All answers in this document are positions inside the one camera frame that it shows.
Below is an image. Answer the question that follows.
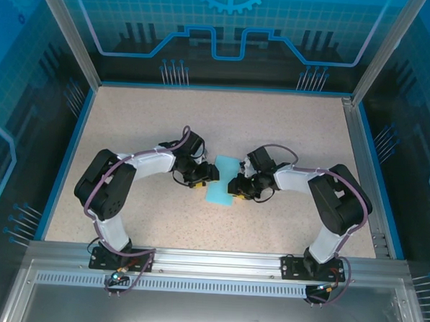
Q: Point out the aluminium frame post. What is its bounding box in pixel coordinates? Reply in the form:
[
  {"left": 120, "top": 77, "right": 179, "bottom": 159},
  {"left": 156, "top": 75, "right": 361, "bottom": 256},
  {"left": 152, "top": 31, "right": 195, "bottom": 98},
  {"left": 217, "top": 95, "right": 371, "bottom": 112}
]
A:
[
  {"left": 28, "top": 0, "right": 107, "bottom": 91},
  {"left": 349, "top": 0, "right": 429, "bottom": 109}
]

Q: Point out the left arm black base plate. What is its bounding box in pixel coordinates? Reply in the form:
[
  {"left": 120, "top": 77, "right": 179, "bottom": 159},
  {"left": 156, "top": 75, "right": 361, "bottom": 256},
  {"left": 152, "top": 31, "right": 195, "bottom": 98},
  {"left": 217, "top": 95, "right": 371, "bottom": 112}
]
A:
[{"left": 89, "top": 246, "right": 156, "bottom": 274}]

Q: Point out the aluminium mounting rail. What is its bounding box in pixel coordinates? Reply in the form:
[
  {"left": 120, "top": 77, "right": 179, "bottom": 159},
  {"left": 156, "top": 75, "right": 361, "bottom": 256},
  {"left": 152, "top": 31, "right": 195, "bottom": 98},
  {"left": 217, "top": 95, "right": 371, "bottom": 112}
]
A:
[{"left": 24, "top": 238, "right": 412, "bottom": 287}]

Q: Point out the slotted metal cable duct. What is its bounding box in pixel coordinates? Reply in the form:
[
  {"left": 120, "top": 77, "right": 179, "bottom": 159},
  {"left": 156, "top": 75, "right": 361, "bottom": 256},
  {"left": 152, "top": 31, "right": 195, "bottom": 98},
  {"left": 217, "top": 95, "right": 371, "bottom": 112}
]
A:
[{"left": 32, "top": 270, "right": 401, "bottom": 305}]

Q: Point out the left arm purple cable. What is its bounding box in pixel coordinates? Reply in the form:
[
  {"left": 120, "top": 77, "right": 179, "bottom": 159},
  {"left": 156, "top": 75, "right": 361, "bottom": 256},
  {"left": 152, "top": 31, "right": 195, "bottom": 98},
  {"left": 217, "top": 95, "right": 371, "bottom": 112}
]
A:
[{"left": 79, "top": 120, "right": 194, "bottom": 302}]

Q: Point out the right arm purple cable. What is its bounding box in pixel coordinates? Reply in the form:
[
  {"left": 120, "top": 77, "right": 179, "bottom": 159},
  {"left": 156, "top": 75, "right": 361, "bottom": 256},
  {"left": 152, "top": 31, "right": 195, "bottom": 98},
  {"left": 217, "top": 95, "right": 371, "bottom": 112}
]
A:
[{"left": 252, "top": 142, "right": 378, "bottom": 310}]

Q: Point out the light blue cloth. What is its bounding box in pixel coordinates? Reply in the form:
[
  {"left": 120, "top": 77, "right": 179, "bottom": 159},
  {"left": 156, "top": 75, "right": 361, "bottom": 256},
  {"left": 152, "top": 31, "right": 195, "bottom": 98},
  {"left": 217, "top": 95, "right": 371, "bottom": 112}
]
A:
[{"left": 203, "top": 153, "right": 241, "bottom": 208}]

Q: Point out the blue gear print panel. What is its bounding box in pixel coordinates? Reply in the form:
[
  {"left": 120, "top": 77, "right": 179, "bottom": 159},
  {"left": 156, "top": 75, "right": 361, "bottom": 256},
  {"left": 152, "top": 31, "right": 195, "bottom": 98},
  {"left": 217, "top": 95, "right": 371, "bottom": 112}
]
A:
[{"left": 45, "top": 0, "right": 416, "bottom": 98}]

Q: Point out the small lit cable connector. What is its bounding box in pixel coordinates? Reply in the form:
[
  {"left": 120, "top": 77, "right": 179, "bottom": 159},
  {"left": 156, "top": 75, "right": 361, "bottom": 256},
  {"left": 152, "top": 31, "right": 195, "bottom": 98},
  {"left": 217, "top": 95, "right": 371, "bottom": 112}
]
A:
[
  {"left": 314, "top": 279, "right": 339, "bottom": 294},
  {"left": 109, "top": 266, "right": 130, "bottom": 283}
]

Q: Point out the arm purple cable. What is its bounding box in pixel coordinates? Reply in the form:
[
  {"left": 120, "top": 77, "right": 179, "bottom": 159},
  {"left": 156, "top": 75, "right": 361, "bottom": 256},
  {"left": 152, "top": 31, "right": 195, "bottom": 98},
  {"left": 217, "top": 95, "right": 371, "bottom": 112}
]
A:
[
  {"left": 79, "top": 120, "right": 194, "bottom": 302},
  {"left": 252, "top": 142, "right": 378, "bottom": 310}
]

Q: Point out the blue table edge strip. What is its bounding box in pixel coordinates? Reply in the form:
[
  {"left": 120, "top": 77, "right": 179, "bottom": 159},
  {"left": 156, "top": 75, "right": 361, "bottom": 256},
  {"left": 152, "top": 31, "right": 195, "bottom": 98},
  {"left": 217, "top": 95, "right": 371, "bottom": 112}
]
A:
[
  {"left": 349, "top": 102, "right": 415, "bottom": 261},
  {"left": 32, "top": 85, "right": 97, "bottom": 244},
  {"left": 97, "top": 78, "right": 352, "bottom": 101}
]

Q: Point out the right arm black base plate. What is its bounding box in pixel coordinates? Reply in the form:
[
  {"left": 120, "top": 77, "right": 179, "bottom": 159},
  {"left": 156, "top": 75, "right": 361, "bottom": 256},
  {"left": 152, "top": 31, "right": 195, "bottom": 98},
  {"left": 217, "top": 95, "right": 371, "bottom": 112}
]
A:
[{"left": 279, "top": 254, "right": 344, "bottom": 284}]

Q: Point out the grey sheet metal cover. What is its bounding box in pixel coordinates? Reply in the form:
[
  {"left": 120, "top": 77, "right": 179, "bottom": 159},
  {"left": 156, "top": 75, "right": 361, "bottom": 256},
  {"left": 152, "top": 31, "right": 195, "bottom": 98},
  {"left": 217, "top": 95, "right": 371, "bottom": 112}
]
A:
[{"left": 0, "top": 256, "right": 430, "bottom": 322}]

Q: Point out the aluminium side rail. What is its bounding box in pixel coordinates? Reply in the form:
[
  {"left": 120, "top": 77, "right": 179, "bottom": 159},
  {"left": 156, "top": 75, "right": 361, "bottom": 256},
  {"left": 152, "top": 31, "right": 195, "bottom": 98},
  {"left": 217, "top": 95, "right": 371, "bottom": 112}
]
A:
[{"left": 332, "top": 97, "right": 401, "bottom": 261}]

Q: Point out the blue printed side panel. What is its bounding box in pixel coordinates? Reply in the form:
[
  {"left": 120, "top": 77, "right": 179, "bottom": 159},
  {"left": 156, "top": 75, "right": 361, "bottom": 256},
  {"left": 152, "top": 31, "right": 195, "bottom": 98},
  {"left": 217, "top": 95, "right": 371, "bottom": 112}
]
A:
[
  {"left": 0, "top": 0, "right": 102, "bottom": 322},
  {"left": 349, "top": 0, "right": 430, "bottom": 322}
]

